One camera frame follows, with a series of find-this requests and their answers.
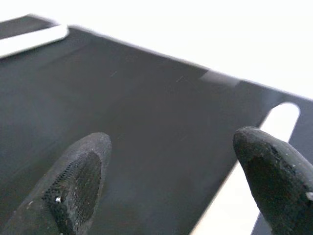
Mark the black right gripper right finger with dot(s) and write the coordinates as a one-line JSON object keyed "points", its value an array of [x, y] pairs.
{"points": [[278, 186]]}

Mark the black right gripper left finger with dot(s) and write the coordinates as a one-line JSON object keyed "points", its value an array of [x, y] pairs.
{"points": [[61, 191]]}

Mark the black tablecloth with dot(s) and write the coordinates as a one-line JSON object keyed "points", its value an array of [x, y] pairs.
{"points": [[151, 110]]}

